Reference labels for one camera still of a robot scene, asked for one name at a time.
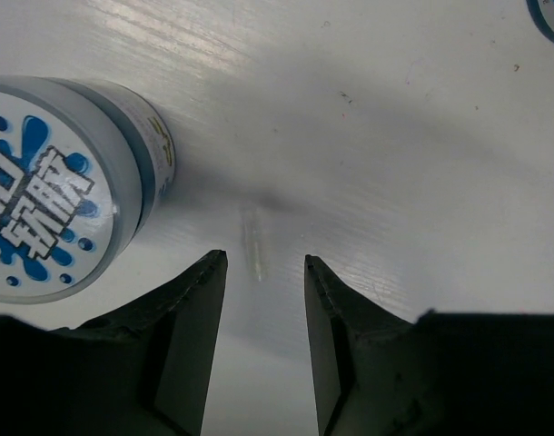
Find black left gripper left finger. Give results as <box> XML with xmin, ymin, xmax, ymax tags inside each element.
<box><xmin>0</xmin><ymin>250</ymin><xmax>228</xmax><ymax>435</ymax></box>

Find blue paint jar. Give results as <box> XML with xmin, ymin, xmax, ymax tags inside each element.
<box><xmin>526</xmin><ymin>0</ymin><xmax>554</xmax><ymax>43</ymax></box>
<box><xmin>0</xmin><ymin>75</ymin><xmax>176</xmax><ymax>304</ymax></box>

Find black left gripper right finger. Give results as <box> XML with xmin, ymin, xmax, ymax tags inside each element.
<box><xmin>304</xmin><ymin>255</ymin><xmax>554</xmax><ymax>435</ymax></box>

